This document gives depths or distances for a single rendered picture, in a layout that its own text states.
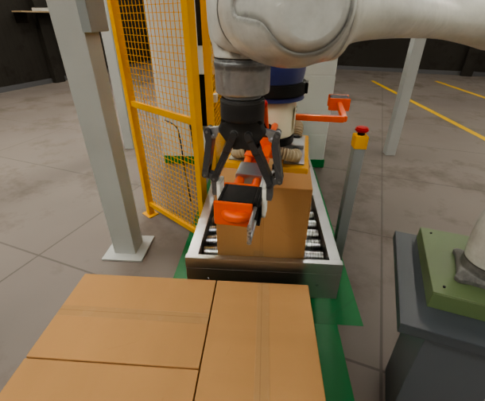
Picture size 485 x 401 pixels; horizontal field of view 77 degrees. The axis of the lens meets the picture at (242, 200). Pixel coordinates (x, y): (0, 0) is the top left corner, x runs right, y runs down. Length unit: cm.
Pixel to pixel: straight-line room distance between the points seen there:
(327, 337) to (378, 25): 170
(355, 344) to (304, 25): 179
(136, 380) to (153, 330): 18
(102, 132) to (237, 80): 161
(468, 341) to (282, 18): 102
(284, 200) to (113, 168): 122
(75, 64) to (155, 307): 134
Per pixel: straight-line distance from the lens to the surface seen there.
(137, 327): 129
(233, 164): 106
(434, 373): 147
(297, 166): 105
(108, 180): 217
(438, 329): 113
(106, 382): 120
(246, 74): 49
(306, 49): 30
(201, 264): 143
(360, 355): 192
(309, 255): 155
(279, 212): 129
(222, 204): 57
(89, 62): 196
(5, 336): 230
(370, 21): 40
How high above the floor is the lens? 153
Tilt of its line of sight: 31 degrees down
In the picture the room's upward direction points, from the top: straight up
